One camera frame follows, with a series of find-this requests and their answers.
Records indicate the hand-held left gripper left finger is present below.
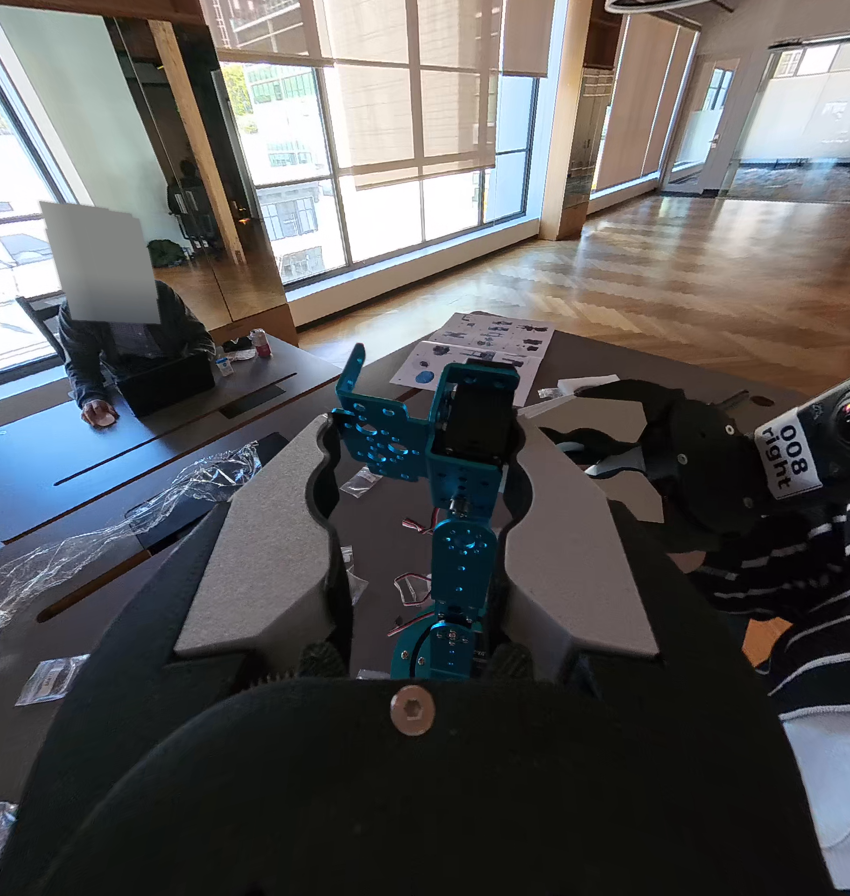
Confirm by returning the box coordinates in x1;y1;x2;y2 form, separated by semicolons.
173;413;356;679

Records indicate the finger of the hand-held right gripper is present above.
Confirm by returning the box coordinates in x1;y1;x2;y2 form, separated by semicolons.
537;422;653;483
573;378;678;429

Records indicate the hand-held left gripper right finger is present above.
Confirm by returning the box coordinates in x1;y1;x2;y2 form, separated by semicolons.
498;416;661;680

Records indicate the blue toy robot arm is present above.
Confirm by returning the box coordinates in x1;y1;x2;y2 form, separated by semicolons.
388;504;511;680

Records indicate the blue bracket with black servo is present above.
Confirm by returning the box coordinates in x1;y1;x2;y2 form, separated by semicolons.
330;343;522;515

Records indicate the long dark desk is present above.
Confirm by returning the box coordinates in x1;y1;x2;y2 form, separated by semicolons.
0;331;343;546

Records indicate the crumpled clear plastic wrap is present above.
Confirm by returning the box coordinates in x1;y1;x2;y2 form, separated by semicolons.
0;440;262;686

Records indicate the printed instruction sheet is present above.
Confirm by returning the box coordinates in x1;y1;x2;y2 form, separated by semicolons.
390;311;556;393

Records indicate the black laptop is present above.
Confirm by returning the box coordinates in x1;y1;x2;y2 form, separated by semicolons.
119;349;217;420

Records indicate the black office chair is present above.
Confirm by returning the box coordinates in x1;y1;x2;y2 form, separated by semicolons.
14;294;69;364

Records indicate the person's white undershirt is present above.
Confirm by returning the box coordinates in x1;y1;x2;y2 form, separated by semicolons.
780;703;850;891

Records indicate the white ceiling lamp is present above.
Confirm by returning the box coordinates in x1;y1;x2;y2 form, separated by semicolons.
603;0;714;15

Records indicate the wooden pillar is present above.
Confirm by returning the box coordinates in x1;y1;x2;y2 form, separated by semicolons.
148;20;248;267

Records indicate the red black servo cable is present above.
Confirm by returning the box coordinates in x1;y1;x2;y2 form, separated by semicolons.
386;514;443;639

